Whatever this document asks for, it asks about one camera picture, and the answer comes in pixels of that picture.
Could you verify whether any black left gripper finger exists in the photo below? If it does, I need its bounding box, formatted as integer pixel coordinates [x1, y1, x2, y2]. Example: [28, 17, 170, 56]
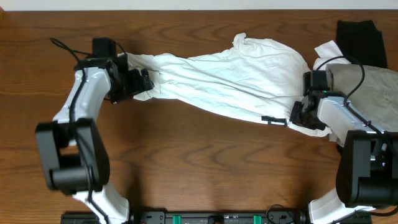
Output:
[129, 68, 144, 95]
[141, 68, 154, 91]

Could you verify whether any white t-shirt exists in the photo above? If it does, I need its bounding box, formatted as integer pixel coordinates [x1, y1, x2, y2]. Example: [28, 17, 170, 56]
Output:
[127, 33, 331, 137]

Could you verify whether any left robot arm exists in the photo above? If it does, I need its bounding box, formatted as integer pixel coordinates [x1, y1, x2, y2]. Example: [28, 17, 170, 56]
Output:
[35, 54, 153, 223]

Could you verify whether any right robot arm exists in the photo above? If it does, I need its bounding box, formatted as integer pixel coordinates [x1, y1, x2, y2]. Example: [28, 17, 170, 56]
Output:
[290, 90, 397, 223]

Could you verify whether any grey garment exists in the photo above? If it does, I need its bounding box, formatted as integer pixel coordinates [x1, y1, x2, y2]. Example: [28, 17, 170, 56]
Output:
[317, 64, 397, 146]

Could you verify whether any black garment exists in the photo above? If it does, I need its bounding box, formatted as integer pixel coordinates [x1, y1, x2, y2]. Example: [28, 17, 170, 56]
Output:
[336, 21, 388, 68]

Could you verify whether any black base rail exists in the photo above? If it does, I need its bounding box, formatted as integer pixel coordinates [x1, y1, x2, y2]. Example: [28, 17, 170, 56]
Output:
[60, 208, 373, 224]

